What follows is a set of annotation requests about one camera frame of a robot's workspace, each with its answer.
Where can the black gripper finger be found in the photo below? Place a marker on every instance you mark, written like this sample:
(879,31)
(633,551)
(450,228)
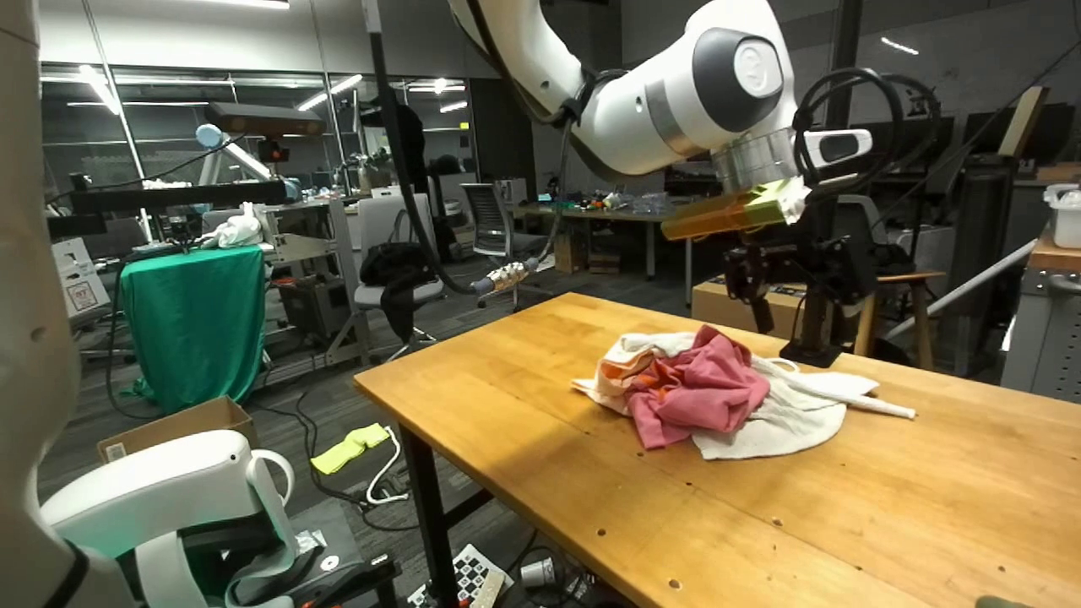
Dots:
(756,290)
(856,293)

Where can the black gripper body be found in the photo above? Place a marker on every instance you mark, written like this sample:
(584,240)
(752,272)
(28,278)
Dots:
(804,265)

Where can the pink cloth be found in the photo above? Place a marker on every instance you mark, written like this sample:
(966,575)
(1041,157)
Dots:
(698,391)

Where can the white knit towel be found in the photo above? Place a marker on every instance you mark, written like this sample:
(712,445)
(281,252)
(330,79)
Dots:
(790,423)

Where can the large brown cardboard box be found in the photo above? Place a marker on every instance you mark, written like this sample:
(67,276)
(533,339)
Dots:
(720,305)

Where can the wooden stool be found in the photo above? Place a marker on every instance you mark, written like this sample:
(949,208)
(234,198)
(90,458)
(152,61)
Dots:
(899,278)

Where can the black vertical pole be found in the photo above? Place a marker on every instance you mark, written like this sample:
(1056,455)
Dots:
(814,333)

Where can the black computer monitor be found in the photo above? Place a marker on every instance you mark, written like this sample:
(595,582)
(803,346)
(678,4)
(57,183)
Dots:
(922,141)

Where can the long wooden table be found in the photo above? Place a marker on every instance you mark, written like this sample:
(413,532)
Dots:
(609,210)

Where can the workbench with wooden top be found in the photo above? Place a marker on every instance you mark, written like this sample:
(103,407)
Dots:
(1047,326)

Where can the white plastic bin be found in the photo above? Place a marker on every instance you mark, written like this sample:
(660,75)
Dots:
(1067,222)

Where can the wooden board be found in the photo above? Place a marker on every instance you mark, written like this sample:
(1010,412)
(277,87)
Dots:
(1019,121)

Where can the grey office chair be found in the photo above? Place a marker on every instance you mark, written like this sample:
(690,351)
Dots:
(490,222)

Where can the black draped jacket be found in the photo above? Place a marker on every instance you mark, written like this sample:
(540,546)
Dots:
(392,272)

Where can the checkered calibration card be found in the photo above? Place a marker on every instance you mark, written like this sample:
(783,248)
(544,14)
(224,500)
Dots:
(478,575)

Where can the yellow green power strip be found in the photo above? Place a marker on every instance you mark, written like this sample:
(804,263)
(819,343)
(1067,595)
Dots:
(348,448)

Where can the black overhead bar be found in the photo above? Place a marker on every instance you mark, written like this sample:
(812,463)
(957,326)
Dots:
(265,121)

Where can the white crumpled plastic bag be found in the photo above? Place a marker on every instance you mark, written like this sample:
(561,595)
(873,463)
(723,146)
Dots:
(239,225)

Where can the green cloth covered table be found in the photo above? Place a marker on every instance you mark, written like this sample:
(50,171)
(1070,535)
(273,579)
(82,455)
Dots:
(189,326)

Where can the black lab desk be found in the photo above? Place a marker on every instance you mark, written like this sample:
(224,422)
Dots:
(171,198)

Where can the flat cardboard box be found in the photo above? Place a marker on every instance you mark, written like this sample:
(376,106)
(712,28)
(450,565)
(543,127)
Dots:
(171,427)

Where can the white grey device panel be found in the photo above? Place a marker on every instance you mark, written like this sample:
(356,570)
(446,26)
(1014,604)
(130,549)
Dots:
(77,276)

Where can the aluminium extrusion rail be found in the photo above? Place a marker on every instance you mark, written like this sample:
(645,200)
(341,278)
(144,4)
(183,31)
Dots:
(966,282)

